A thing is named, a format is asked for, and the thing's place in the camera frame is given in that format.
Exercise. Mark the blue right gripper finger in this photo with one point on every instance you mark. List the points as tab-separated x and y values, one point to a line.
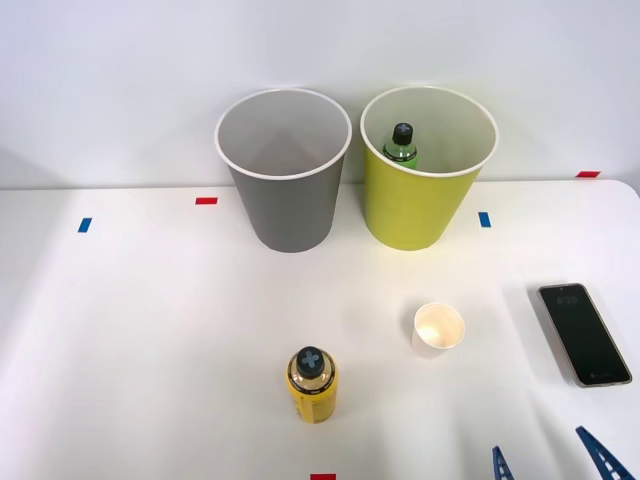
602	457
501	467

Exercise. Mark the yellow bottle with black cap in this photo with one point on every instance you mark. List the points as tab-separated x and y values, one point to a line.
311	392

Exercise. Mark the black smartphone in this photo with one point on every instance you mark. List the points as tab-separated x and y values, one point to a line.
582	334

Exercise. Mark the white paper cup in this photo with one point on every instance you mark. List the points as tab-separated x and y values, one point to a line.
436	330

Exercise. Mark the yellow-green plastic waste bin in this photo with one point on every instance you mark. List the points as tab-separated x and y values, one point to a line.
410	210

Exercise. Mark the green bottle with black cap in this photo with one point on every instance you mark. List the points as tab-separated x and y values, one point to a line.
401	150

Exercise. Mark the grey plastic waste bin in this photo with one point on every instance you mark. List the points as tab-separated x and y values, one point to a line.
290	210

